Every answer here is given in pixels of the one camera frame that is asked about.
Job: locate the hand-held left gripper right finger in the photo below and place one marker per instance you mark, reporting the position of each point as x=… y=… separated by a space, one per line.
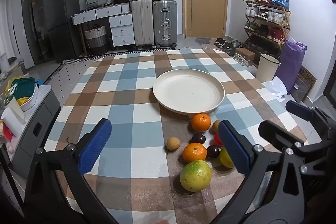
x=233 y=149

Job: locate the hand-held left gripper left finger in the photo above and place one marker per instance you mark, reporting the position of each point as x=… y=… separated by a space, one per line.
x=95 y=145

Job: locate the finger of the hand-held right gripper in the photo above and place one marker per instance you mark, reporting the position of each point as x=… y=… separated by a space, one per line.
x=299 y=109
x=278 y=134

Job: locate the yellow round fruit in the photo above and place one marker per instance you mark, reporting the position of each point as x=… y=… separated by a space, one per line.
x=225 y=159

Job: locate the red tomato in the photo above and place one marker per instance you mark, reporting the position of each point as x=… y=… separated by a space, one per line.
x=217 y=140

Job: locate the orange tangerine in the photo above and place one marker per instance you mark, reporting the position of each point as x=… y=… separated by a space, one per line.
x=200 y=123
x=194 y=152

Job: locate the large green-yellow citrus fruit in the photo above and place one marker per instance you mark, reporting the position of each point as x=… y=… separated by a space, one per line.
x=195 y=175

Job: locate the small brown longan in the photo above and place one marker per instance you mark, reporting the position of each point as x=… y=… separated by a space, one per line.
x=173 y=144
x=215 y=126

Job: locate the cream round plate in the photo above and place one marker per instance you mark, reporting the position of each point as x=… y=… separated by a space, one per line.
x=187 y=90

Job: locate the dark purple plum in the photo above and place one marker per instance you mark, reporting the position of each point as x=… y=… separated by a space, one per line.
x=198 y=138
x=212 y=151

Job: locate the brown patterned door mat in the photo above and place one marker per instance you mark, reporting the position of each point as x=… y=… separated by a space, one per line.
x=305 y=82

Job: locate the white plastic bag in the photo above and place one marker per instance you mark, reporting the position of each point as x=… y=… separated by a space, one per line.
x=275 y=86

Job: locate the purple bag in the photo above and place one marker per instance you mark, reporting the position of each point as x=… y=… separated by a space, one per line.
x=290 y=64

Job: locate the white trash bin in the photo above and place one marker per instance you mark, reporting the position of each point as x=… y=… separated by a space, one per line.
x=266 y=69

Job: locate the checked tablecloth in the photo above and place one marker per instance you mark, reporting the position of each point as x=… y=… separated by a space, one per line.
x=126 y=98

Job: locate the grey cabinet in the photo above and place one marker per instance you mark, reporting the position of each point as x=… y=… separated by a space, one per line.
x=36 y=129

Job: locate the brown cardboard box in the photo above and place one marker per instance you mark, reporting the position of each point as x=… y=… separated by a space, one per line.
x=245 y=55

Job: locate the patterned floor mat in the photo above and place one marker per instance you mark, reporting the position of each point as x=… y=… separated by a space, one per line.
x=71 y=69

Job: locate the wooden shoe rack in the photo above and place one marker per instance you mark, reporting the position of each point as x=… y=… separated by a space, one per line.
x=284 y=29

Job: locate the white carton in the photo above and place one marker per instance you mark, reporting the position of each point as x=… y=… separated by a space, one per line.
x=13 y=121

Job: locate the white tray with green pouches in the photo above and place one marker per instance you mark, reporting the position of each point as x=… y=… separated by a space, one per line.
x=26 y=92

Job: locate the rows of shoes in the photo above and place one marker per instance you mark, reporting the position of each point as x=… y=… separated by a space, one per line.
x=274 y=16

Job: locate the pile of dark shoes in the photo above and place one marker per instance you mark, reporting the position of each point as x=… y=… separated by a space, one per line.
x=225 y=44

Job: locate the woven grey basket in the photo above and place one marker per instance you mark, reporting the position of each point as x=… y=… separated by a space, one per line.
x=95 y=40

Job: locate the grey floor rug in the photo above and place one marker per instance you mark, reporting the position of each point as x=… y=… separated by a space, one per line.
x=202 y=41

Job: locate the white drawer dresser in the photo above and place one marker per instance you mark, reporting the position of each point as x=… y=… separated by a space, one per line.
x=119 y=27

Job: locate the dark grey refrigerator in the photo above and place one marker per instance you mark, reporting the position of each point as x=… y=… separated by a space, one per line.
x=63 y=22

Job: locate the beige suitcase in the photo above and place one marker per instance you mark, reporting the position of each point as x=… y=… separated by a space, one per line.
x=141 y=24

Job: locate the silver suitcase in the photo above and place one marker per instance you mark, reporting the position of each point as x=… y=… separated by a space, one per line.
x=164 y=22

